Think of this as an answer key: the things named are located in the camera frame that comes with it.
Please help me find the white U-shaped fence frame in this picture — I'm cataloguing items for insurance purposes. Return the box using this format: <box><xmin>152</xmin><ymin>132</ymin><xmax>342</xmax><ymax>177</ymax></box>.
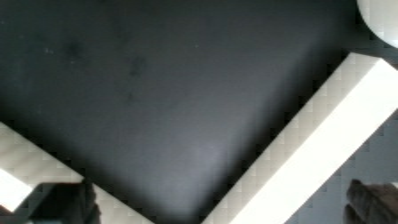
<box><xmin>0</xmin><ymin>54</ymin><xmax>398</xmax><ymax>224</ymax></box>

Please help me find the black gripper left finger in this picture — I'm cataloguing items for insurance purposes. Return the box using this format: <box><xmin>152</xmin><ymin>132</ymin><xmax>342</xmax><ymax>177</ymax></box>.
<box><xmin>17</xmin><ymin>182</ymin><xmax>102</xmax><ymax>224</ymax></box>

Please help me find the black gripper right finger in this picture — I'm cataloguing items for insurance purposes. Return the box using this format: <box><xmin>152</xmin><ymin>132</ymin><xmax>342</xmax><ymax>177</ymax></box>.
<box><xmin>344</xmin><ymin>179</ymin><xmax>398</xmax><ymax>224</ymax></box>

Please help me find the white lamp bulb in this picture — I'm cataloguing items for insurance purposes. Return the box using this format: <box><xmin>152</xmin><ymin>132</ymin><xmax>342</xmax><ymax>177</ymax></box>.
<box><xmin>358</xmin><ymin>0</ymin><xmax>398</xmax><ymax>48</ymax></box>

